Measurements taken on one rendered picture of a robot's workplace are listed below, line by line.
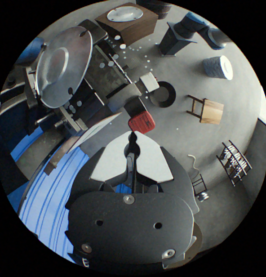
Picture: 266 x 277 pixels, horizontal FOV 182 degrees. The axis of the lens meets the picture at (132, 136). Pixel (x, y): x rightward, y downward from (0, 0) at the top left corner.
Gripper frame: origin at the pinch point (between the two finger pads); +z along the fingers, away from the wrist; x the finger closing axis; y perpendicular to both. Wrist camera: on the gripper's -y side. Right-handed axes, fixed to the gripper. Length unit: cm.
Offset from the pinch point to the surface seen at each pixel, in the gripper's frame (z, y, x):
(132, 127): 11.2, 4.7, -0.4
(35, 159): -2.1, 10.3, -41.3
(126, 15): 51, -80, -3
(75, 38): 9.3, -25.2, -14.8
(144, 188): 48, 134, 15
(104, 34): 9.2, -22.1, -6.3
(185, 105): 85, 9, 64
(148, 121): 11.0, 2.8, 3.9
